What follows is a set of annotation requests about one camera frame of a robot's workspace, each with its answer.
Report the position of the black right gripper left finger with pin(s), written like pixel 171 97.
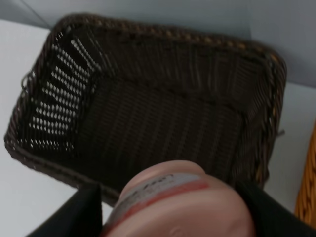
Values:
pixel 80 216

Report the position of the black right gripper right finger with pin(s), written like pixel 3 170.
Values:
pixel 269 217

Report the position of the pink lotion bottle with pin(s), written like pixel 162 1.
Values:
pixel 178 199

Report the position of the light brown wicker basket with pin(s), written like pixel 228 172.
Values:
pixel 305 208

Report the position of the dark brown wicker basket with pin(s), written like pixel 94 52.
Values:
pixel 107 98

